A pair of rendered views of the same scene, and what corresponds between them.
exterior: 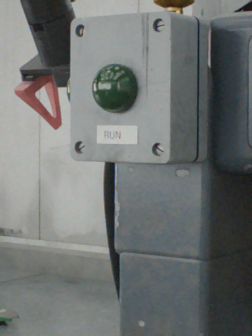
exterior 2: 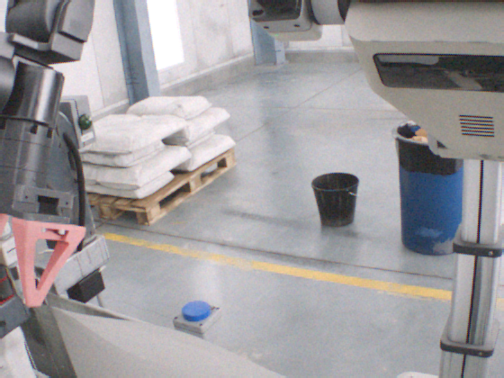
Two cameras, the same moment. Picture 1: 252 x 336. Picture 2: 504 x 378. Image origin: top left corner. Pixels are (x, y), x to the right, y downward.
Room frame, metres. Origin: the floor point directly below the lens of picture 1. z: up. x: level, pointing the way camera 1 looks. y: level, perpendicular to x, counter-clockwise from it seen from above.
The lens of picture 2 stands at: (1.51, 0.27, 1.48)
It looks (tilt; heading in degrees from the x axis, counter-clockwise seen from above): 22 degrees down; 178
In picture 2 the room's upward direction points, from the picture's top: 7 degrees counter-clockwise
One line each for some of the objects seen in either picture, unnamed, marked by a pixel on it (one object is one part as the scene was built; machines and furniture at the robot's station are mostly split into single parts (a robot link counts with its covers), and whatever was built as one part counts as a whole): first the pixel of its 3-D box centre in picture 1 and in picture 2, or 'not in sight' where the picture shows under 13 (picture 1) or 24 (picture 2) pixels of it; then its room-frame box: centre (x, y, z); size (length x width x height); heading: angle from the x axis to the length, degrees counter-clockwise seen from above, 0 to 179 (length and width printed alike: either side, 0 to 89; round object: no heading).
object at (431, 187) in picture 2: not in sight; (436, 186); (-1.06, 1.37, 0.32); 0.51 x 0.48 x 0.65; 145
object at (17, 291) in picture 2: not in sight; (17, 279); (0.80, -0.09, 1.11); 0.03 x 0.03 x 0.06
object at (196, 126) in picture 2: not in sight; (188, 123); (-2.69, 0.00, 0.44); 0.68 x 0.44 x 0.15; 145
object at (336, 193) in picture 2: not in sight; (336, 200); (-1.51, 0.89, 0.13); 0.30 x 0.30 x 0.26
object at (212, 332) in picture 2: not in sight; (199, 324); (0.55, 0.16, 0.81); 0.08 x 0.08 x 0.06; 55
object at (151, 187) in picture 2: not in sight; (123, 180); (-2.24, -0.51, 0.20); 0.66 x 0.44 x 0.12; 55
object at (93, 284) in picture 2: not in sight; (89, 279); (0.60, -0.03, 0.98); 0.09 x 0.05 x 0.05; 145
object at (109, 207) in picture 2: not in sight; (153, 179); (-2.55, -0.34, 0.07); 1.20 x 0.82 x 0.14; 147
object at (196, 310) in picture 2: not in sight; (196, 312); (0.55, 0.16, 0.84); 0.06 x 0.06 x 0.02
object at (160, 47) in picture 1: (138, 89); (70, 121); (0.55, -0.01, 1.29); 0.08 x 0.05 x 0.09; 55
